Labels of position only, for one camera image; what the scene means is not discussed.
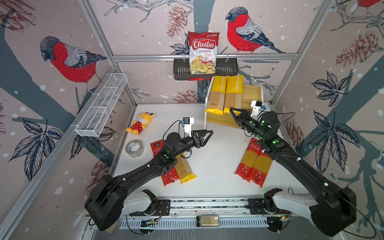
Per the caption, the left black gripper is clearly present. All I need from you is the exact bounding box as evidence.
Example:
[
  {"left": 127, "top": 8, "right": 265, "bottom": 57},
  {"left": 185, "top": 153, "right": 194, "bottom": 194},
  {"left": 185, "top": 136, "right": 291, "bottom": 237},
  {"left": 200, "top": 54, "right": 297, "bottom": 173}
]
[{"left": 171, "top": 129, "right": 212, "bottom": 159}]

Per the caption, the yellow pasta bag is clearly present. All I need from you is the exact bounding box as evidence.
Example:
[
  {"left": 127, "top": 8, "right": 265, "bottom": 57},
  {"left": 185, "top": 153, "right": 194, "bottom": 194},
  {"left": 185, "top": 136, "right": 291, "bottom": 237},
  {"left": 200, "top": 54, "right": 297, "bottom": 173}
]
[
  {"left": 205, "top": 76, "right": 227, "bottom": 115},
  {"left": 175, "top": 155, "right": 196, "bottom": 184},
  {"left": 224, "top": 75, "right": 244, "bottom": 113}
]

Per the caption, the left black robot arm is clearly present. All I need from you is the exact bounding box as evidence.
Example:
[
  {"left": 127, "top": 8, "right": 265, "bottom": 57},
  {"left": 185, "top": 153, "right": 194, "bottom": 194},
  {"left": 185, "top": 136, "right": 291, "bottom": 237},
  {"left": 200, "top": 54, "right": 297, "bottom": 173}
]
[{"left": 85, "top": 130, "right": 214, "bottom": 231}]

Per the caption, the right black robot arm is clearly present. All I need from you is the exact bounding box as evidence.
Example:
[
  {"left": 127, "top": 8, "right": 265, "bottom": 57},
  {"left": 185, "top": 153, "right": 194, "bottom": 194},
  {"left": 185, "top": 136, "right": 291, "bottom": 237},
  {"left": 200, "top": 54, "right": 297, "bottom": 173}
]
[{"left": 230, "top": 108, "right": 357, "bottom": 237}]

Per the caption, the wooden two-tier shelf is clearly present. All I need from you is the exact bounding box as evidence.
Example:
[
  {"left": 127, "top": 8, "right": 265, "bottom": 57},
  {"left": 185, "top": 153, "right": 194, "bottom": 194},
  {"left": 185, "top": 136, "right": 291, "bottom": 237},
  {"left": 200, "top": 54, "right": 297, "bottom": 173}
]
[{"left": 205, "top": 77, "right": 264, "bottom": 129}]

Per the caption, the red pasta bag right inner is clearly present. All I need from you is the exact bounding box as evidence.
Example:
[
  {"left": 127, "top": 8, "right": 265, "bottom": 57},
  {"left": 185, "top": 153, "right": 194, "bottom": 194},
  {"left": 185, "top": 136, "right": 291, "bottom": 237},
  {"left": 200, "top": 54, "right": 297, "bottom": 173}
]
[{"left": 235, "top": 138, "right": 261, "bottom": 182}]

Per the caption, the red pasta bag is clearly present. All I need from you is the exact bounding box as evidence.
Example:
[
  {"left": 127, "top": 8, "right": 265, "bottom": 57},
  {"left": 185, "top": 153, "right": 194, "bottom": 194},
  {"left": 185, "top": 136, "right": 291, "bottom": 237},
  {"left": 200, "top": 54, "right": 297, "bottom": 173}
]
[
  {"left": 235, "top": 138, "right": 261, "bottom": 182},
  {"left": 150, "top": 140, "right": 180, "bottom": 186},
  {"left": 248, "top": 152, "right": 273, "bottom": 188}
]

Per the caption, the red pasta bag left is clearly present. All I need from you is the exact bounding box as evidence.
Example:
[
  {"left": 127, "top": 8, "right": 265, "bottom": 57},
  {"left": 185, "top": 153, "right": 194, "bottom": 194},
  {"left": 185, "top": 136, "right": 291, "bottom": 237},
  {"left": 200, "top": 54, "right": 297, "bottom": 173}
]
[{"left": 150, "top": 140, "right": 180, "bottom": 186}]

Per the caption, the red pasta bag right outer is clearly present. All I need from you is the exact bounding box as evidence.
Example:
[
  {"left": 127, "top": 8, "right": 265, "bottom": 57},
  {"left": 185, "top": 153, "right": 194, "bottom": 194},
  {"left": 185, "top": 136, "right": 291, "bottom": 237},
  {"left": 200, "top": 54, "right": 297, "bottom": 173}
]
[{"left": 248, "top": 152, "right": 273, "bottom": 188}]

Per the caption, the yellow plush toy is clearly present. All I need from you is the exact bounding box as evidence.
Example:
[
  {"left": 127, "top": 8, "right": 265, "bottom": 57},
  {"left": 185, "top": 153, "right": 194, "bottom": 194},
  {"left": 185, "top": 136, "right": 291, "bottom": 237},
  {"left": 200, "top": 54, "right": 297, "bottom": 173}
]
[{"left": 126, "top": 112, "right": 155, "bottom": 136}]

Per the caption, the clear tape roll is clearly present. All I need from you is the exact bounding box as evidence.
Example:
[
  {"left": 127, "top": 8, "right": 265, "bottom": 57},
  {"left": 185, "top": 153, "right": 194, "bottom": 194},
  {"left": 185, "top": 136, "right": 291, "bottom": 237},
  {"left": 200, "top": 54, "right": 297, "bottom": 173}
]
[{"left": 126, "top": 140, "right": 144, "bottom": 158}]

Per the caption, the Chuba cassava chips bag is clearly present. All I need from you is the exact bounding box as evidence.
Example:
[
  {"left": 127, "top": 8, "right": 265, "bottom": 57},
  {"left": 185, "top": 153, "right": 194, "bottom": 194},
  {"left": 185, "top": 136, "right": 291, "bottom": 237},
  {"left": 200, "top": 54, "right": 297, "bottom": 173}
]
[{"left": 188, "top": 32, "right": 220, "bottom": 75}]

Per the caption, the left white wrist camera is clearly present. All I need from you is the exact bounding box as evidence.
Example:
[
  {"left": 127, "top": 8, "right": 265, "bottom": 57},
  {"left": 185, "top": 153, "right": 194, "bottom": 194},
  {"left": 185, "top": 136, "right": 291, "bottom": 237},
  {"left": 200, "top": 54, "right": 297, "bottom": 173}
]
[{"left": 182, "top": 117, "right": 194, "bottom": 137}]

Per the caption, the black wire hanging basket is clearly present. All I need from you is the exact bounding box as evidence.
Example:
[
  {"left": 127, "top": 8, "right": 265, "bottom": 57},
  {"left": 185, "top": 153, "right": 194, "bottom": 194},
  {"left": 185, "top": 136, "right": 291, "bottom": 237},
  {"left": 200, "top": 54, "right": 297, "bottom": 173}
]
[{"left": 173, "top": 57, "right": 239, "bottom": 81}]

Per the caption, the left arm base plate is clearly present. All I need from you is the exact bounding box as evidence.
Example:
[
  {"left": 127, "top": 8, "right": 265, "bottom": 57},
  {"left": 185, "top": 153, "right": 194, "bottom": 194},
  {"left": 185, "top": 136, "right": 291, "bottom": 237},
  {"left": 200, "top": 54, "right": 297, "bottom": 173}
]
[{"left": 129, "top": 200, "right": 171, "bottom": 217}]

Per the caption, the metallic box on rail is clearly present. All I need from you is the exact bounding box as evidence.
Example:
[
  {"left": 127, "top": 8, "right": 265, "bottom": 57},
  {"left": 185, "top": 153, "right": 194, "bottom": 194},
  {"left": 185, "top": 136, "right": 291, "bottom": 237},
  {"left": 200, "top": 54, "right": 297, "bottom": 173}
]
[{"left": 197, "top": 215, "right": 220, "bottom": 228}]

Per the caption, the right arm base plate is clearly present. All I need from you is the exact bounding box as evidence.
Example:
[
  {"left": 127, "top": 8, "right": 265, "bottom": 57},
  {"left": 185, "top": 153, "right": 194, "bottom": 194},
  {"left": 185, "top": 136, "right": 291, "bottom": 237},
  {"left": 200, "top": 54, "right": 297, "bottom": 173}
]
[{"left": 246, "top": 198, "right": 291, "bottom": 216}]

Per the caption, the white wire mesh basket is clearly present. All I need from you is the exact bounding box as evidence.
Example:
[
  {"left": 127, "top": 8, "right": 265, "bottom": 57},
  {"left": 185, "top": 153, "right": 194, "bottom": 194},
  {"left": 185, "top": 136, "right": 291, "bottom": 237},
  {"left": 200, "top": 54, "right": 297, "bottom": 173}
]
[{"left": 75, "top": 73, "right": 128, "bottom": 138}]

